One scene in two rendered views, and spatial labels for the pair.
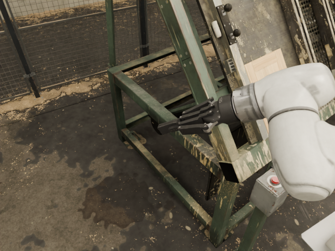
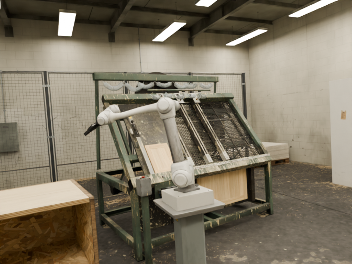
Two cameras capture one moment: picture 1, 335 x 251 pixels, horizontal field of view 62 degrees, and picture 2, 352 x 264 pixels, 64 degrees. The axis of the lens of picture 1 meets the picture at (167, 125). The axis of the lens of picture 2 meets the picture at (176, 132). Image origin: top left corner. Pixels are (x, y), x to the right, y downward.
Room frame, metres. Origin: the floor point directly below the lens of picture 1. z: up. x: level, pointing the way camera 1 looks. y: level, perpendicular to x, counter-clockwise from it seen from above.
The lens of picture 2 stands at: (-2.01, -1.11, 1.52)
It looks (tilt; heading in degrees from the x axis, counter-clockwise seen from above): 3 degrees down; 5
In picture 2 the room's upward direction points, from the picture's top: 4 degrees counter-clockwise
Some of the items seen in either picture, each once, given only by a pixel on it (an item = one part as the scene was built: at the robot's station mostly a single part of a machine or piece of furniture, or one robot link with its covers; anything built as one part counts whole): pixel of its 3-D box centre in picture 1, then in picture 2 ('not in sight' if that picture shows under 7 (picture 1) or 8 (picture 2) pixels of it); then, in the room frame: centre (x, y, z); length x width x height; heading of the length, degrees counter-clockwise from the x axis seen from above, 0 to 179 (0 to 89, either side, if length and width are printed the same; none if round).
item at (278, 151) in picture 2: not in sight; (243, 156); (6.14, -2.24, 0.28); 2.45 x 1.03 x 0.56; 119
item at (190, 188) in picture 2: not in sight; (188, 186); (0.50, -0.96, 0.89); 0.22 x 0.18 x 0.06; 129
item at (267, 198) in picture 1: (269, 192); (143, 186); (0.75, -0.49, 0.84); 0.12 x 0.12 x 0.18; 37
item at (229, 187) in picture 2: not in sight; (223, 185); (1.90, -1.36, 0.53); 0.90 x 0.02 x 0.55; 127
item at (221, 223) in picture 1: (253, 97); (184, 191); (2.06, -0.80, 0.41); 2.20 x 1.38 x 0.83; 127
